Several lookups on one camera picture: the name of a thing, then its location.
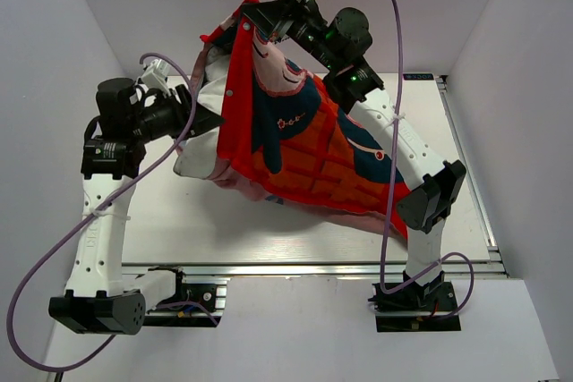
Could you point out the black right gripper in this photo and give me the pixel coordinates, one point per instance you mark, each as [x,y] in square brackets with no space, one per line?
[272,17]

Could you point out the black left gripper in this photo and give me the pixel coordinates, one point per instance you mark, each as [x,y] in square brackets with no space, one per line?
[180,111]

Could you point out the white pillow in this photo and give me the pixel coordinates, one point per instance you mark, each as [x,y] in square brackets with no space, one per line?
[198,156]

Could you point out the red patterned pillowcase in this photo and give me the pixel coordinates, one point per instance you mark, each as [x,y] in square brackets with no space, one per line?
[284,140]

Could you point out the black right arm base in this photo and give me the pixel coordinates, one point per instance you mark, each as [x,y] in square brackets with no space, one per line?
[415,309]

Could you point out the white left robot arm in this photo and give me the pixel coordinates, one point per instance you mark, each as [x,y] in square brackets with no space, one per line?
[96,298]

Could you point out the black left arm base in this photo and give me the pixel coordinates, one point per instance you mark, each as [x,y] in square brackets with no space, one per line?
[197,302]

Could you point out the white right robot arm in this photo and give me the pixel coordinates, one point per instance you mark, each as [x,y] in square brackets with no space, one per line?
[422,185]

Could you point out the blue right corner sticker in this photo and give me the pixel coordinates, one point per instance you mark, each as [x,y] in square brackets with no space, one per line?
[418,77]

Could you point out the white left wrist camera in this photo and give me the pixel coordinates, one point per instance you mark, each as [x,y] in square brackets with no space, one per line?
[154,77]

